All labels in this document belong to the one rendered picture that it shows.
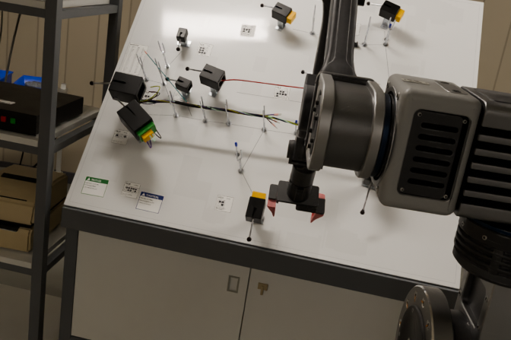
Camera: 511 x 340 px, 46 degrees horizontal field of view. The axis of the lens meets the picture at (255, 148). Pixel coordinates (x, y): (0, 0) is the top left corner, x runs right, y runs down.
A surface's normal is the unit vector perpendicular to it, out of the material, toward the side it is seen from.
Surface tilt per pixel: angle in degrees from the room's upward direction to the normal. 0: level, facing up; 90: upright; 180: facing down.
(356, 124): 68
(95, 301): 90
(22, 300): 0
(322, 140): 93
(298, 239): 49
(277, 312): 90
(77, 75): 90
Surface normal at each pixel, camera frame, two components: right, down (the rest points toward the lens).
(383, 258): -0.03, -0.43
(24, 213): -0.05, -0.04
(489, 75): -0.06, 0.28
